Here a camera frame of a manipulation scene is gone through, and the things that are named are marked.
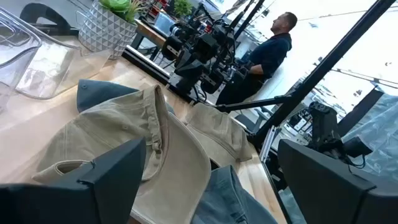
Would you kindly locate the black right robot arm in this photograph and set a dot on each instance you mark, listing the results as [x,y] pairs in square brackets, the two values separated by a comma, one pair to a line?
[205,46]

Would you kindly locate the clear plastic bin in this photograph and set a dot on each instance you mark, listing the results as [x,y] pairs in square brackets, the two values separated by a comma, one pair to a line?
[46,68]

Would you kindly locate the white faceted plant pot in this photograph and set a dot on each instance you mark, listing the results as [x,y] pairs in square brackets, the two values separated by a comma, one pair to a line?
[105,31]

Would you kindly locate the small background green plant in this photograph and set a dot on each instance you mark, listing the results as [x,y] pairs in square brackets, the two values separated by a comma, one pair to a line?
[183,7]

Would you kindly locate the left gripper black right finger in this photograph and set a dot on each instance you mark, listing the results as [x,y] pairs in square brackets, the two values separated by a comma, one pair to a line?
[326,193]

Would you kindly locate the black background robot device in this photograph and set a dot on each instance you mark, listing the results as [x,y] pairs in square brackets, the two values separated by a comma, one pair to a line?
[325,130]

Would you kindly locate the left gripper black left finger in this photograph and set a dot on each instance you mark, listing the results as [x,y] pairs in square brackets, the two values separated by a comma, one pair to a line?
[62,202]

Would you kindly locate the green succulent plant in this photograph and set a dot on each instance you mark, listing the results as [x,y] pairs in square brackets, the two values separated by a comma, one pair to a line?
[116,6]

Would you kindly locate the black curved chair back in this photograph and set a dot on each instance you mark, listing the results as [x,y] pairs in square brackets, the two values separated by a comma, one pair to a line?
[46,14]

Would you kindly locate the background wooden desk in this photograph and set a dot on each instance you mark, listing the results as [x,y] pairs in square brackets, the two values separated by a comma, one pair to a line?
[149,32]

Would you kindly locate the beige baseball cap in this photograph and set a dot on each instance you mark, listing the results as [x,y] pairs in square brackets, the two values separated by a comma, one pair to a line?
[217,130]
[124,124]

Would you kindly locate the person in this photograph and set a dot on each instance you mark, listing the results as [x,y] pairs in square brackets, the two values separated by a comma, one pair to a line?
[270,53]

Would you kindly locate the clear plastic sheet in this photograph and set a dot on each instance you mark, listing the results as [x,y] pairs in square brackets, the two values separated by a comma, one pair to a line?
[379,137]

